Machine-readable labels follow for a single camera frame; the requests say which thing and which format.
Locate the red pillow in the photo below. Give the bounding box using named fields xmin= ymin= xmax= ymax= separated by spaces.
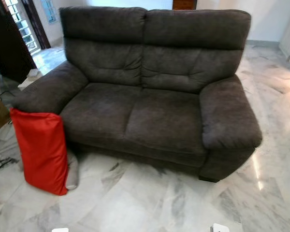
xmin=10 ymin=108 xmax=69 ymax=196

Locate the dark grey two-seat sofa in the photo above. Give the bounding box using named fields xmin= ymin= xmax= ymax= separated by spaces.
xmin=12 ymin=6 xmax=262 ymax=183

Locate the brown wooden panel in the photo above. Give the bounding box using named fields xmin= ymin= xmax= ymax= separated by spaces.
xmin=173 ymin=0 xmax=198 ymax=10

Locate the grey cushion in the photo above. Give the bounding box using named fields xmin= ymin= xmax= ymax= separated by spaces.
xmin=65 ymin=149 xmax=80 ymax=190

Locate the blue window pane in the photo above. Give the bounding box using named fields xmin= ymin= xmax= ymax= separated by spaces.
xmin=41 ymin=0 xmax=57 ymax=23

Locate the white side table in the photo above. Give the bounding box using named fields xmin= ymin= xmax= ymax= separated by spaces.
xmin=18 ymin=69 xmax=44 ymax=91

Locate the window with white grille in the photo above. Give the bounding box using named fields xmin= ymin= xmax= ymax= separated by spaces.
xmin=4 ymin=0 xmax=41 ymax=54

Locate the dark wooden door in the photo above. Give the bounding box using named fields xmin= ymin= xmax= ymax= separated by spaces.
xmin=0 ymin=0 xmax=37 ymax=84

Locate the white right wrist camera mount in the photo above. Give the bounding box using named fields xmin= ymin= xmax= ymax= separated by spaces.
xmin=212 ymin=223 xmax=230 ymax=232

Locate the dark brown door frame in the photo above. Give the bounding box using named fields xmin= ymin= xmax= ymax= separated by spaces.
xmin=21 ymin=0 xmax=52 ymax=50

